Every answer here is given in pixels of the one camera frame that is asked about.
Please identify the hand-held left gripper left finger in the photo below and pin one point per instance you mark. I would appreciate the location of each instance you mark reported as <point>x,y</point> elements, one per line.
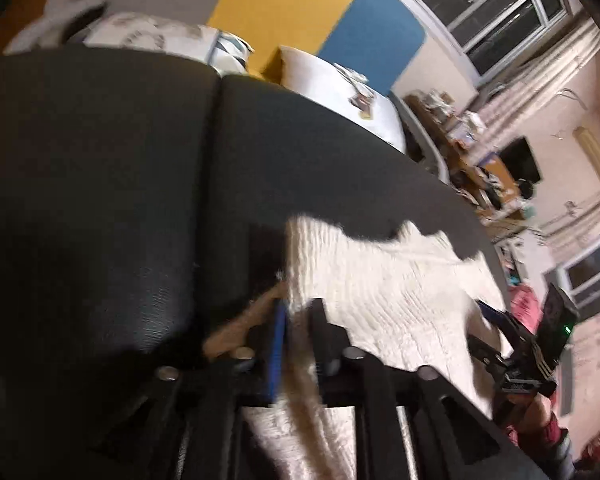
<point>278,355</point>

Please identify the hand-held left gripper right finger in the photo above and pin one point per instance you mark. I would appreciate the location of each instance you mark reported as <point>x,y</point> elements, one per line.
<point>321,345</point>

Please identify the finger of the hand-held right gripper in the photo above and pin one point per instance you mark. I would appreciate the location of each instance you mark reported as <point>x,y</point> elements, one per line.
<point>487,355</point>
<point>500,317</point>

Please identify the white knitted sweater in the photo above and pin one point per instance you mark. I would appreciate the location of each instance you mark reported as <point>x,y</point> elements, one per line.
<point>390,290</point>

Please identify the person's right forearm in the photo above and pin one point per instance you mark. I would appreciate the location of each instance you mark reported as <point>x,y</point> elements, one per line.
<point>545,442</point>

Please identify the pink cloth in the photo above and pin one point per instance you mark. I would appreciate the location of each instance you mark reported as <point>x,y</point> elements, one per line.
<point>525,307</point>

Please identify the small window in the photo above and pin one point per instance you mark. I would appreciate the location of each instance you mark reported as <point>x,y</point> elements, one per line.
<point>592,270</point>

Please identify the cluttered wooden desk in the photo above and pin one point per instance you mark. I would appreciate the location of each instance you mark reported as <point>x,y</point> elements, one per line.
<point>475,175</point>

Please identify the black monitor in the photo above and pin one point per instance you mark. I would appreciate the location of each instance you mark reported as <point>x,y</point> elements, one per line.
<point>522,160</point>

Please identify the beige curtain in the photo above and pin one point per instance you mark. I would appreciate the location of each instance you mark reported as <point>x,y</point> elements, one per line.
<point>545,75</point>

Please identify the white pillow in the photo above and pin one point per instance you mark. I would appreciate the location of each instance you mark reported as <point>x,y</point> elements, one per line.
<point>330,90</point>

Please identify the large window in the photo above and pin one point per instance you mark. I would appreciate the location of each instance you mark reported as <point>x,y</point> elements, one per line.
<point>490,10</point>

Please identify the grey yellow blue padded headboard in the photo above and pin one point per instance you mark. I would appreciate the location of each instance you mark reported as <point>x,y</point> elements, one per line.
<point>290,5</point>

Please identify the printed pillow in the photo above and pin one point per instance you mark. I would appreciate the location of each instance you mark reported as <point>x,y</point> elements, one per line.
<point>155,35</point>

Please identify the pale yellow wall pipe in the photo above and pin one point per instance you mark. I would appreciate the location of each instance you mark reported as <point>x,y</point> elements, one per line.
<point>595,157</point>

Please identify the white bed frame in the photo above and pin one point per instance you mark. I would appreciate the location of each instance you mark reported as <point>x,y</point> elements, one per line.
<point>425,140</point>

